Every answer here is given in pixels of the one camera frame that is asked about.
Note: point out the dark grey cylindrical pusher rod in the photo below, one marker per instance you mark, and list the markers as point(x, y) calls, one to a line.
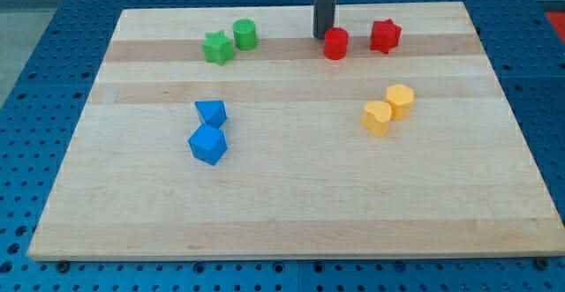
point(323, 17)

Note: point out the red cylinder block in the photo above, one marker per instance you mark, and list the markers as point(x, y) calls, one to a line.
point(335, 43)

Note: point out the red star block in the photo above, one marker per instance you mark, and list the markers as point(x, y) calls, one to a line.
point(385, 35)

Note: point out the green star block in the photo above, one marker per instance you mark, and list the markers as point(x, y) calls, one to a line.
point(218, 48)

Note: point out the green cylinder block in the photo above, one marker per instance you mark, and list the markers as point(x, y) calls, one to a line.
point(245, 36)

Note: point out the yellow hexagon block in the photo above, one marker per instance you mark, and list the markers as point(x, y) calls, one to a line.
point(401, 99)

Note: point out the yellow heart block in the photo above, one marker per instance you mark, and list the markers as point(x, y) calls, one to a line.
point(376, 116)

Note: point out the wooden board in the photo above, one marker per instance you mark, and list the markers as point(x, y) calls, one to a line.
point(301, 178)

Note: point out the blue triangle block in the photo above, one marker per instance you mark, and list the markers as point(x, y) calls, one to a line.
point(212, 113)

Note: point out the blue cube block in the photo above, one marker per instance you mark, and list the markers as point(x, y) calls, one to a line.
point(208, 144)

